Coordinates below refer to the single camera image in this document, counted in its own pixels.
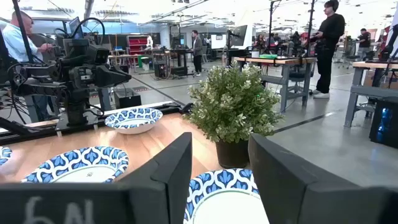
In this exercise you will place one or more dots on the wooden top work table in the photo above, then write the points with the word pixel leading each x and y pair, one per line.
pixel 373 65
pixel 280 61

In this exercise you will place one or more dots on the black computer tower blue light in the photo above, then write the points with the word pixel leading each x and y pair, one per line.
pixel 385 124

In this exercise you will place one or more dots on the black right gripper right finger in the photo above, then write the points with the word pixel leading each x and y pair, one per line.
pixel 311 202

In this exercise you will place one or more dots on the artificial potted green plant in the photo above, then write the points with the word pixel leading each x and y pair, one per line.
pixel 233 102

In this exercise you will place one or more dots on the green box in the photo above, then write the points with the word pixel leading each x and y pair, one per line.
pixel 268 56

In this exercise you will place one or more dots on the red shelf unit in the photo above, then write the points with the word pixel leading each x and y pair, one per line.
pixel 136 43

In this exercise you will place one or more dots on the white screen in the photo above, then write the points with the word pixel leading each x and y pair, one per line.
pixel 218 41

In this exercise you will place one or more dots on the black office chair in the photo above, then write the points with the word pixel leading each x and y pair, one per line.
pixel 298 76

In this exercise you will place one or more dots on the blue patterned paper bowl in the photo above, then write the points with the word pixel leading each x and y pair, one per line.
pixel 224 205
pixel 133 125
pixel 84 172
pixel 4 154

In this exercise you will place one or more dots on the person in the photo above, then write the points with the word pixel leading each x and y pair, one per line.
pixel 329 31
pixel 363 40
pixel 15 40
pixel 259 42
pixel 197 46

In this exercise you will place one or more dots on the black monitor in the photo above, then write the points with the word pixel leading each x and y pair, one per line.
pixel 239 35

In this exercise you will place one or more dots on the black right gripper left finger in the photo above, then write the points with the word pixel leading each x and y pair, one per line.
pixel 149 199

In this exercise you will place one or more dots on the black box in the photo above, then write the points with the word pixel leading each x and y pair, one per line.
pixel 127 99

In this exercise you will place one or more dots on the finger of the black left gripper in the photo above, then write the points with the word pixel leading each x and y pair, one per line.
pixel 112 76

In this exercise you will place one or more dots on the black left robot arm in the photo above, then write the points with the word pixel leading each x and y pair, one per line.
pixel 77 109

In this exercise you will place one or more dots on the black stand pole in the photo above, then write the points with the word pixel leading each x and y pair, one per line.
pixel 23 31
pixel 270 28
pixel 311 25

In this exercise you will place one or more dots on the black frame clamp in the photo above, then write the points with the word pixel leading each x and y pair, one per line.
pixel 187 108

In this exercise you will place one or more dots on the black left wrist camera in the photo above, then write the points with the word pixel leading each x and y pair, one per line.
pixel 101 56

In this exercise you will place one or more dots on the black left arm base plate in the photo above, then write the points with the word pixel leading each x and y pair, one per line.
pixel 63 124

